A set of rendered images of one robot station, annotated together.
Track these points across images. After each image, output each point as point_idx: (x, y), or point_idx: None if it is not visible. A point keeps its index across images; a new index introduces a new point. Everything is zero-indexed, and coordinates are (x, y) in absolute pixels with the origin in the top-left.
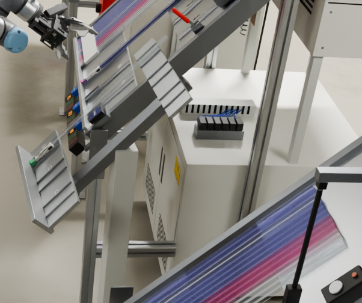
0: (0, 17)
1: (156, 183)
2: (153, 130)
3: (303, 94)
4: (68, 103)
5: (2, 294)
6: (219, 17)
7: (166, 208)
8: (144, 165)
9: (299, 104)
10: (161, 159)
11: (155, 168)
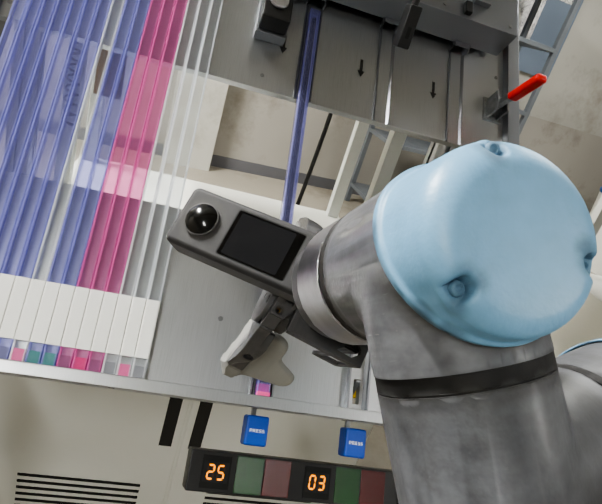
0: (594, 383)
1: (139, 469)
2: (40, 403)
3: (390, 163)
4: (254, 478)
5: None
6: (516, 72)
7: None
8: None
9: (377, 180)
10: (177, 416)
11: (116, 450)
